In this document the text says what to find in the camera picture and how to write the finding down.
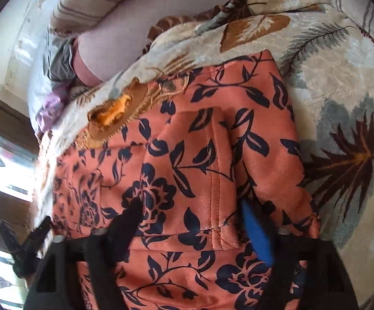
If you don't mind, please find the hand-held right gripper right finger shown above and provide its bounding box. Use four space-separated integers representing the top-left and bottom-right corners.
240 198 359 310

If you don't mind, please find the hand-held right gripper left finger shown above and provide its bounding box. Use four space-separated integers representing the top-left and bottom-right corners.
24 197 144 310

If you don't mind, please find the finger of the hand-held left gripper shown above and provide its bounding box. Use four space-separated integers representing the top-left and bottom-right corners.
0 216 56 279

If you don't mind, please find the orange floral garment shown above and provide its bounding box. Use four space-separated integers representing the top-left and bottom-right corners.
49 50 321 310

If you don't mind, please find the purple floral cloth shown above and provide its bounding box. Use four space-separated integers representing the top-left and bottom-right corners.
35 82 78 134

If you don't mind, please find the grey pillow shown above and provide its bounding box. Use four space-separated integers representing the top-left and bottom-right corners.
27 35 78 113

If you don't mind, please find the leaf print fleece blanket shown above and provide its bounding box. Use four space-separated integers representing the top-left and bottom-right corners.
33 0 374 310

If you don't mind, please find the pink pillow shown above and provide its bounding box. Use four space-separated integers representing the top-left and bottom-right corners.
76 0 318 84

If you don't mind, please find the striped bolster pillow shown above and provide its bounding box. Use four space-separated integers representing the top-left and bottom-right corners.
49 0 162 38

